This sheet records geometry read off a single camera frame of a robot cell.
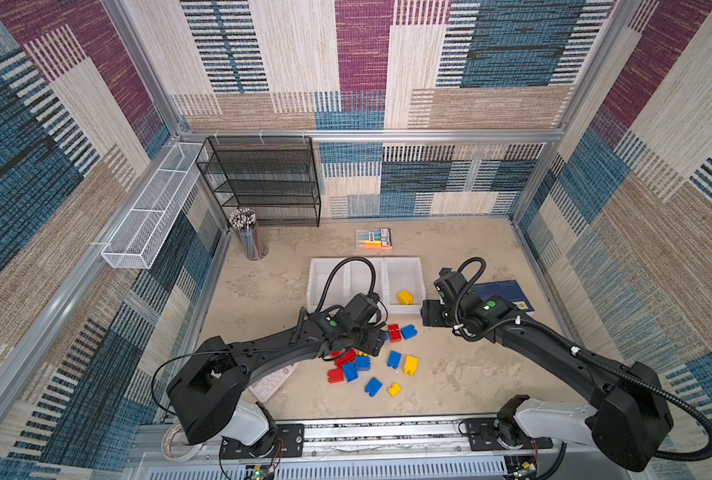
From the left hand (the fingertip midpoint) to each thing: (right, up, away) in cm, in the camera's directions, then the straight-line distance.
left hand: (375, 333), depth 83 cm
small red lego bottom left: (-11, -11, -1) cm, 16 cm away
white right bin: (+9, +15, +12) cm, 21 cm away
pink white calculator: (-29, -13, -4) cm, 32 cm away
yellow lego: (+10, -9, 0) cm, 13 cm away
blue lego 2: (-4, -9, +2) cm, 10 cm away
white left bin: (-10, +12, +9) cm, 18 cm away
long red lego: (-8, -8, +2) cm, 12 cm away
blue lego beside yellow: (+5, -8, +2) cm, 10 cm away
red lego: (+6, -2, +8) cm, 10 cm away
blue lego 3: (-7, -11, 0) cm, 13 cm away
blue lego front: (-1, -14, -2) cm, 14 cm away
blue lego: (+11, -2, +8) cm, 13 cm away
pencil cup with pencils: (-41, +32, +13) cm, 54 cm away
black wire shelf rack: (-35, +49, +25) cm, 65 cm away
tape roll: (-50, -25, -8) cm, 57 cm away
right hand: (+16, +5, 0) cm, 17 cm away
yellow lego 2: (+10, +8, +13) cm, 18 cm away
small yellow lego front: (+5, -14, -2) cm, 15 cm away
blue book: (+45, +9, +17) cm, 49 cm away
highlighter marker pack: (+3, +26, +29) cm, 39 cm away
